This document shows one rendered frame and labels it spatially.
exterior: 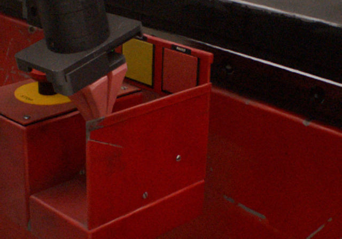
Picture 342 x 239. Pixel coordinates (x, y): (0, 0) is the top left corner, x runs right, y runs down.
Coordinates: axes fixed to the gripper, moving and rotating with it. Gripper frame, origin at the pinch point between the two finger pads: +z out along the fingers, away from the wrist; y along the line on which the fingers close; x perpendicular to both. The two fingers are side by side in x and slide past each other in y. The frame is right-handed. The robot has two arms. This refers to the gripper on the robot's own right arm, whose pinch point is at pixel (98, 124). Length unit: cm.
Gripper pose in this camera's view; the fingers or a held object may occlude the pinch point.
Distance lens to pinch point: 68.5
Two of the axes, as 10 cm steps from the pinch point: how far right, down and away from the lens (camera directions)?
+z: 1.4, 8.4, 5.2
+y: 6.7, -4.7, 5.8
